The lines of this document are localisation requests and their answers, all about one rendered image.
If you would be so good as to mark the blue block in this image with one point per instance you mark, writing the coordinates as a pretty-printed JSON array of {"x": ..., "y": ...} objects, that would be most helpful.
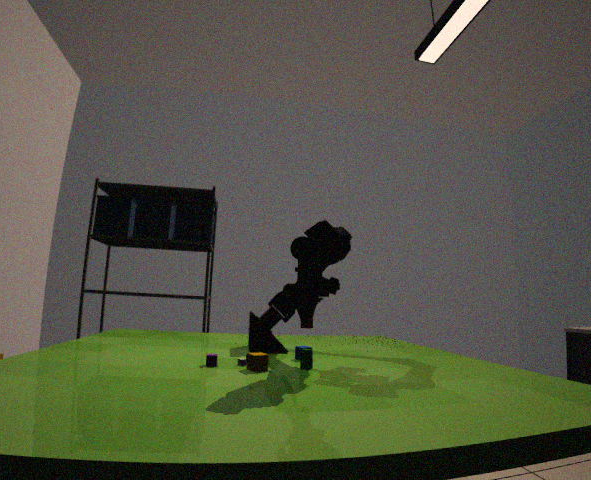
[{"x": 297, "y": 351}]

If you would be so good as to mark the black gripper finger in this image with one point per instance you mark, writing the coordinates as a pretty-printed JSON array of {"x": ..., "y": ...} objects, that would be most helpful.
[
  {"x": 313, "y": 306},
  {"x": 303, "y": 307}
]

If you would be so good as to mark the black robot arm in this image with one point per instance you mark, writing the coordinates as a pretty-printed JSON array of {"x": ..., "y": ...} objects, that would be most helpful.
[{"x": 326, "y": 246}]

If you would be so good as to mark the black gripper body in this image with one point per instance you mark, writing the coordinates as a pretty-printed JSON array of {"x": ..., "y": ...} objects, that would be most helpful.
[{"x": 302, "y": 288}]

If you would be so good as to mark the green block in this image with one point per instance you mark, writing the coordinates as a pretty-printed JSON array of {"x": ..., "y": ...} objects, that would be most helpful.
[
  {"x": 306, "y": 364},
  {"x": 306, "y": 354}
]

